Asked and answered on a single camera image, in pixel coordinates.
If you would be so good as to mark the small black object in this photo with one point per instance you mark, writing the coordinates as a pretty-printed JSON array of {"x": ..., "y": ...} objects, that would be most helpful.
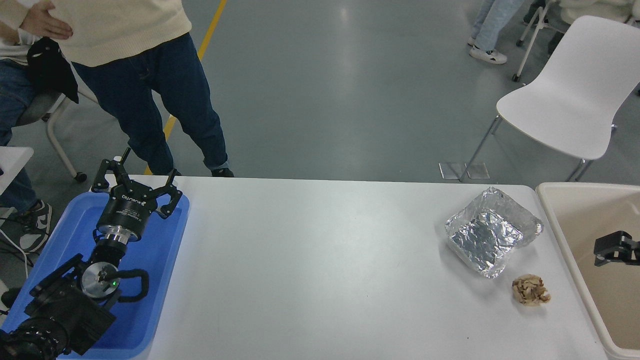
[{"x": 10, "y": 297}]

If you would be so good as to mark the blue plastic tray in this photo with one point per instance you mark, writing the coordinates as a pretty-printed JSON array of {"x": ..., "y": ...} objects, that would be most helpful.
[{"x": 150, "y": 280}]

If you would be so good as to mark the small white table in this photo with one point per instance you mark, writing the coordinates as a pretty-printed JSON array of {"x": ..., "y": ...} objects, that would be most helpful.
[{"x": 12, "y": 160}]

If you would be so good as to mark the crumpled foil tray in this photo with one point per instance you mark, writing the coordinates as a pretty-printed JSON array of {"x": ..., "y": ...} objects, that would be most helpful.
[{"x": 487, "y": 235}]

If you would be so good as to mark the clear floor plate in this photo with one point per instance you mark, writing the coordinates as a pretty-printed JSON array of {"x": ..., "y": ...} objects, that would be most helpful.
[
  {"x": 478, "y": 170},
  {"x": 451, "y": 170}
]

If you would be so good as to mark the crumpled tan paper ball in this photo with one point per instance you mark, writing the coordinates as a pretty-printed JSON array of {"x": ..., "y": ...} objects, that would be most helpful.
[{"x": 531, "y": 291}]

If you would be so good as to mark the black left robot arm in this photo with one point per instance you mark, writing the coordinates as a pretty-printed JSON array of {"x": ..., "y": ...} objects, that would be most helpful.
[{"x": 65, "y": 310}]

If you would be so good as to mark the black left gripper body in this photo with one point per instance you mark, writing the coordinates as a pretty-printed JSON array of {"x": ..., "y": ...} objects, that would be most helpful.
[{"x": 127, "y": 212}]

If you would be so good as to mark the grey wheeled chair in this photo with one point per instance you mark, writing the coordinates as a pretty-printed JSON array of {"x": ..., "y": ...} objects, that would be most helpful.
[{"x": 50, "y": 130}]

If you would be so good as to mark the black jacket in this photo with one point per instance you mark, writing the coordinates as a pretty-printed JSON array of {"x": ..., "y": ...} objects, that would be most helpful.
[{"x": 50, "y": 75}]

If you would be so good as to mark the white plastic chair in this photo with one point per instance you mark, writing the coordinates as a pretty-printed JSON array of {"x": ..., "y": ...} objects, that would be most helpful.
[{"x": 575, "y": 100}]

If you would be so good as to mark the large pale bin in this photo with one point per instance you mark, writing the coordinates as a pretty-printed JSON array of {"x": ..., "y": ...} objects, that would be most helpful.
[{"x": 575, "y": 215}]

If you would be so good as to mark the person's hand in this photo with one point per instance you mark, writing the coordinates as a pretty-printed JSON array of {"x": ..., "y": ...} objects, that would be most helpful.
[{"x": 47, "y": 25}]

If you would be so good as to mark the standing person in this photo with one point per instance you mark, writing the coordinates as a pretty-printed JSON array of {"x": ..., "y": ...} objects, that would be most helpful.
[
  {"x": 492, "y": 25},
  {"x": 125, "y": 30}
]

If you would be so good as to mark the white-framed wheeled chair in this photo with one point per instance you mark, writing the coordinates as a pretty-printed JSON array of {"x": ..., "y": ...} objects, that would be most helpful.
[{"x": 536, "y": 37}]

